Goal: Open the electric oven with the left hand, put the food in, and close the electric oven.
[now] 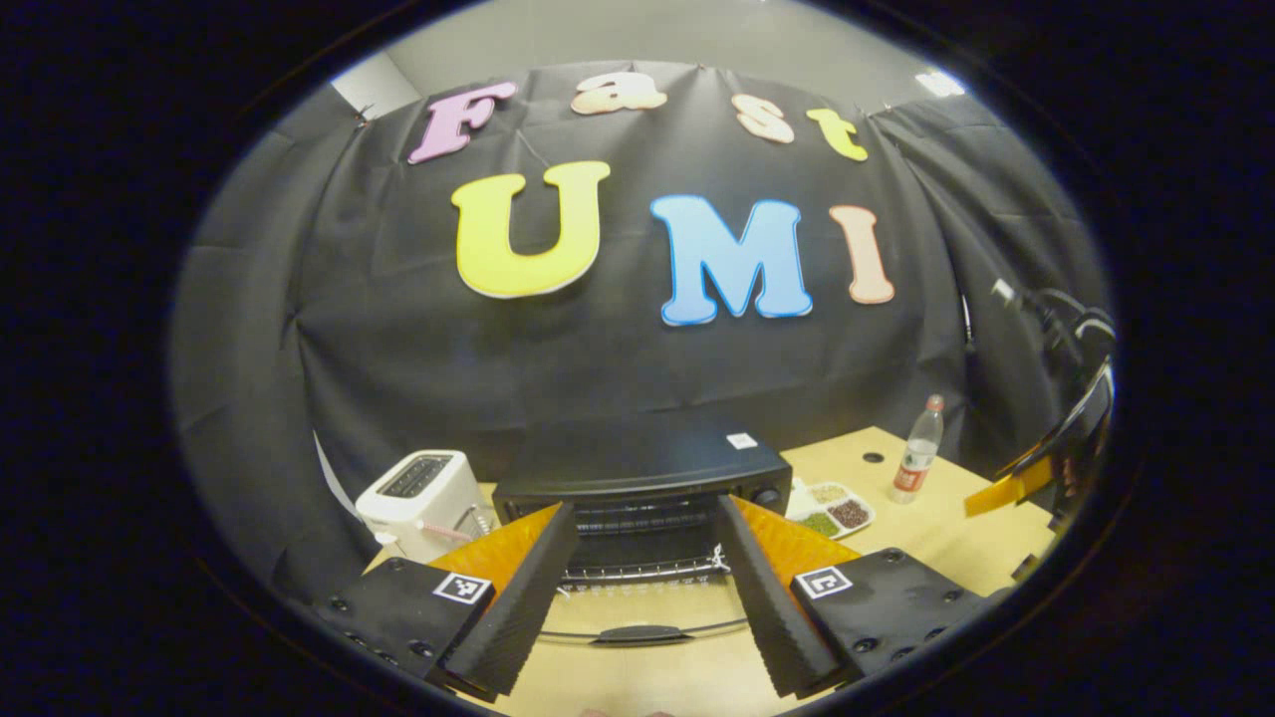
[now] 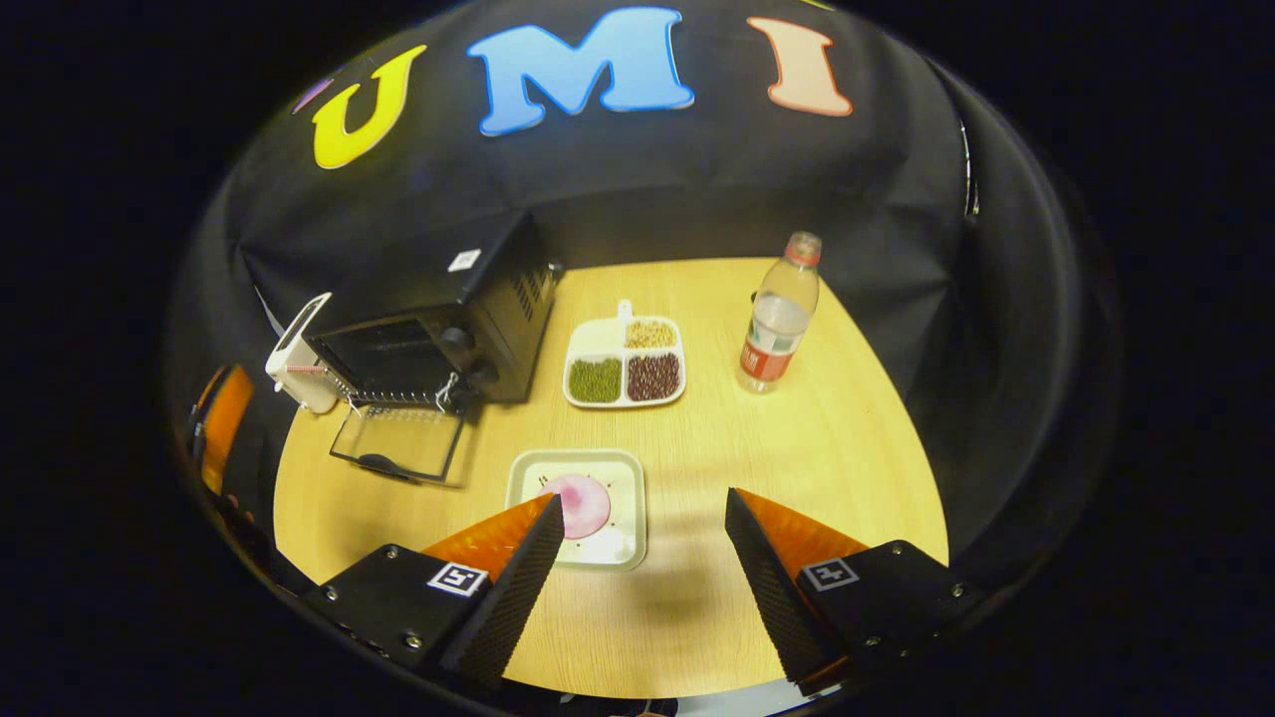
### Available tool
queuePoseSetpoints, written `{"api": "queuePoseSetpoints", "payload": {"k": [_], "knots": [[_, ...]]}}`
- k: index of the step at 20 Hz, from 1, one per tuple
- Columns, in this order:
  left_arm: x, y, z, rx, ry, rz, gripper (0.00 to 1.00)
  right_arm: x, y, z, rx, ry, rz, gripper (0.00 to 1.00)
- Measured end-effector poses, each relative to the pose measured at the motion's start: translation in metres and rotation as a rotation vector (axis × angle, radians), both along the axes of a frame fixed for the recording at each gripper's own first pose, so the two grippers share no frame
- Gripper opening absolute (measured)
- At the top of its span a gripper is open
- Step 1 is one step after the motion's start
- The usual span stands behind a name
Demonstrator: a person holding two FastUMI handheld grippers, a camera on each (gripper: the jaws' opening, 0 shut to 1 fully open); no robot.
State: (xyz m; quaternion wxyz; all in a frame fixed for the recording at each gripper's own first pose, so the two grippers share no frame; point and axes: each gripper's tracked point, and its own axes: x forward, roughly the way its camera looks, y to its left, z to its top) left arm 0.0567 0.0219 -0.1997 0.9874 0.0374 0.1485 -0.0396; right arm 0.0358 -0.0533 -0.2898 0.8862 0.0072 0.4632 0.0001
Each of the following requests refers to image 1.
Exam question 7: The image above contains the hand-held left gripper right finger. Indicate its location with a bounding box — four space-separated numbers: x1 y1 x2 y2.
714 495 997 701

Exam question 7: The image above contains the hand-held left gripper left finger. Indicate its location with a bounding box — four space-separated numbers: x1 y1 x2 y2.
299 501 581 703

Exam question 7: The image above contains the black electric oven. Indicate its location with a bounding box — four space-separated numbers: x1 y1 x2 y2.
492 412 796 649

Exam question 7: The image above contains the clear plastic water bottle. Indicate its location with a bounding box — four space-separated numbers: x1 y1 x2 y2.
889 394 946 506

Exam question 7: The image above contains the white sectioned plate with beans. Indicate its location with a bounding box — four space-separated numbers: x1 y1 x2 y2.
786 479 878 542

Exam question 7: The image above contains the white toaster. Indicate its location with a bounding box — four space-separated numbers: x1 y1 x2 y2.
355 449 496 566

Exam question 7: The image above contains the black backdrop cloth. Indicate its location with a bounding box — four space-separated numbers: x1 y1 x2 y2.
169 62 1112 598

